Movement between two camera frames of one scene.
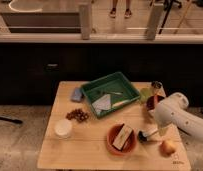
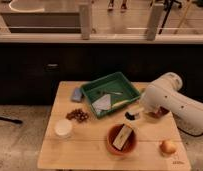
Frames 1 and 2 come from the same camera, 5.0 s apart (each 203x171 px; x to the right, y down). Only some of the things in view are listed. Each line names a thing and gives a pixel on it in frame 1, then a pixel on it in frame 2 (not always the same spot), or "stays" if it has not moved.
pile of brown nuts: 77,114 stays
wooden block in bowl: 122,137 stays
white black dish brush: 143,137 → 131,115
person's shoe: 128,13 → 123,6
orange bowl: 129,146 stays
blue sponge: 77,95 stays
